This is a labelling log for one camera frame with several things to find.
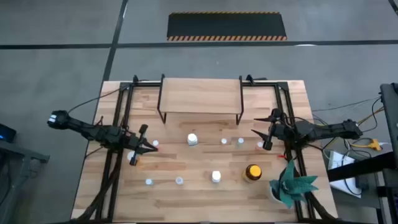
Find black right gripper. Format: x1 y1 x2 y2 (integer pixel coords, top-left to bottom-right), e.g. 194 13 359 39
251 108 295 151

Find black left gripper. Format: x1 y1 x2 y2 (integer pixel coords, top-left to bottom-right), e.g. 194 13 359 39
123 124 159 166

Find amber bottle yellow cap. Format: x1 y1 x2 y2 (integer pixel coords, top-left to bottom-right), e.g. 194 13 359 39
242 164 262 184

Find wooden shelf black metal legs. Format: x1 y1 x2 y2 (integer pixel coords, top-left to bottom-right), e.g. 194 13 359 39
157 73 245 126

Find artificial green plant white pot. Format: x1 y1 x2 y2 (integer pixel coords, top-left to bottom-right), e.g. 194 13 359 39
269 159 320 209

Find white paper sheet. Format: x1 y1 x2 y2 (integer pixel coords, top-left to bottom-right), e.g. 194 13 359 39
328 150 363 198

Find black hazard striped floor mat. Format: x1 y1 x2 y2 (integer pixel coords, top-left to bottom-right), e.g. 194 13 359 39
166 11 288 42

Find yellow power plug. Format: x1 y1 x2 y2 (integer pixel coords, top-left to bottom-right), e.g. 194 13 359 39
351 138 382 152

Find black equipment stand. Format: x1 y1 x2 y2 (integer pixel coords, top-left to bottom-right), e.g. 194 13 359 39
326 82 398 224

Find grey metal stand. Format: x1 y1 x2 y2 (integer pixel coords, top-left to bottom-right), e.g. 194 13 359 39
0 139 50 224

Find black device blue light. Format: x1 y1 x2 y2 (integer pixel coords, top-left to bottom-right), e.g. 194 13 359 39
0 123 17 143

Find black metal table frame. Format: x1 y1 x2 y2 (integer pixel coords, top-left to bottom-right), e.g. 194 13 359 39
72 80 338 224

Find black cable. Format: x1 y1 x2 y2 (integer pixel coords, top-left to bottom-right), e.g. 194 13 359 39
67 88 121 114

